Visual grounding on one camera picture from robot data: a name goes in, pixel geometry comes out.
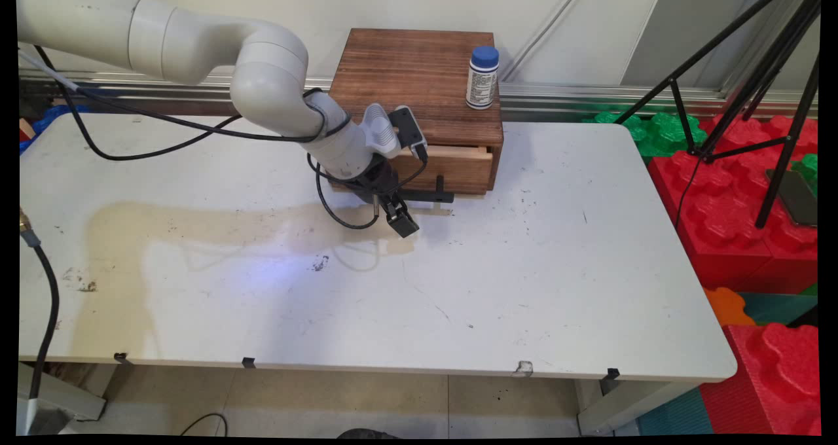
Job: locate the orange foam piece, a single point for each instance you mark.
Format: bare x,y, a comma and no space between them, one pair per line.
725,307

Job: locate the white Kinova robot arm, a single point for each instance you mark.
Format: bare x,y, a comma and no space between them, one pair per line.
262,72

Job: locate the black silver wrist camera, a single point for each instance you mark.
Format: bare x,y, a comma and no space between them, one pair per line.
409,131

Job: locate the aluminium wall rail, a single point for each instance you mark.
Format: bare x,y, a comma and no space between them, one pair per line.
589,95

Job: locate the small green foam block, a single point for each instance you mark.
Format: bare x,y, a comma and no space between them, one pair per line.
809,169

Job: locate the dark wooden drawer box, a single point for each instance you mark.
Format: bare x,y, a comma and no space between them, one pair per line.
419,72

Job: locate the black tripod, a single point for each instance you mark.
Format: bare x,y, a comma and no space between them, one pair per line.
766,72

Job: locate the white table leg frame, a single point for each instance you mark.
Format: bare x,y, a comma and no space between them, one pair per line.
622,406
65,396

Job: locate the white bottle blue cap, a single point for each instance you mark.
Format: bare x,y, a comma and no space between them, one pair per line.
482,82

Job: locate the large red foam block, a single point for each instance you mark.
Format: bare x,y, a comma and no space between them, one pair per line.
720,209

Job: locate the teal foam mat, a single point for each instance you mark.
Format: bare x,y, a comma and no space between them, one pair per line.
674,415
782,309

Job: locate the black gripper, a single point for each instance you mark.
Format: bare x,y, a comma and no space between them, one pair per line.
373,182

